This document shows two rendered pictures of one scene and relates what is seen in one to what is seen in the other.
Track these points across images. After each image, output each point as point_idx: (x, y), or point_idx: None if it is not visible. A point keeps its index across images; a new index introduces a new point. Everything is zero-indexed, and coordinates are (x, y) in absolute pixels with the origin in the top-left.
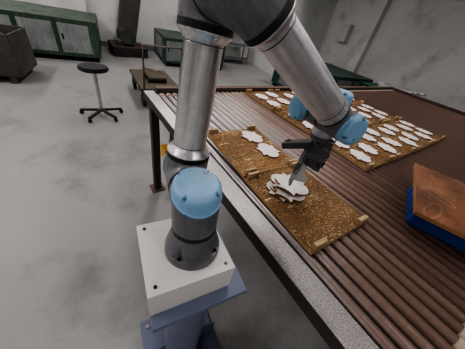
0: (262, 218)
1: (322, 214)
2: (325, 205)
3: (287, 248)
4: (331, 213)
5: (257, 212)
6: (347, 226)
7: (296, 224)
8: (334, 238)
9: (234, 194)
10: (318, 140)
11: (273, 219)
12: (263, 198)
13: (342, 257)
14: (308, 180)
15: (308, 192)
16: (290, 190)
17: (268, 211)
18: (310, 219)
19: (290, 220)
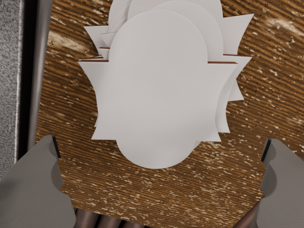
0: (7, 67)
1: (156, 185)
2: (198, 182)
3: (3, 153)
4: (176, 197)
5: (4, 40)
6: (163, 223)
7: (63, 152)
8: (104, 214)
9: None
10: None
11: (35, 94)
12: (53, 26)
13: (87, 221)
14: (303, 113)
15: (226, 135)
16: (104, 119)
17: (42, 69)
18: (111, 170)
19: (59, 138)
